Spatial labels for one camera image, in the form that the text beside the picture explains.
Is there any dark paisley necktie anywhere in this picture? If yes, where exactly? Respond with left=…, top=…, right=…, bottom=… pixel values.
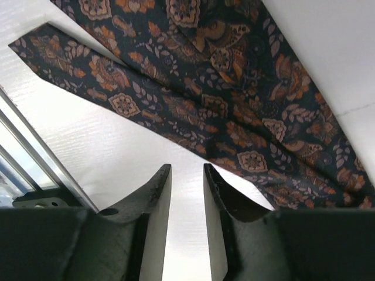
left=10, top=1, right=374, bottom=210

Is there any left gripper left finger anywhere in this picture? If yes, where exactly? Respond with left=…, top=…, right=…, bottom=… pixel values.
left=99, top=164, right=172, bottom=280

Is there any aluminium rail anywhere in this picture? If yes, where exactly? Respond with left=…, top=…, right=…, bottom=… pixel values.
left=1, top=90, right=98, bottom=212

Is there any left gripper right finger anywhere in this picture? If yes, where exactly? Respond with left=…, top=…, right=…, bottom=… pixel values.
left=203, top=164, right=278, bottom=280

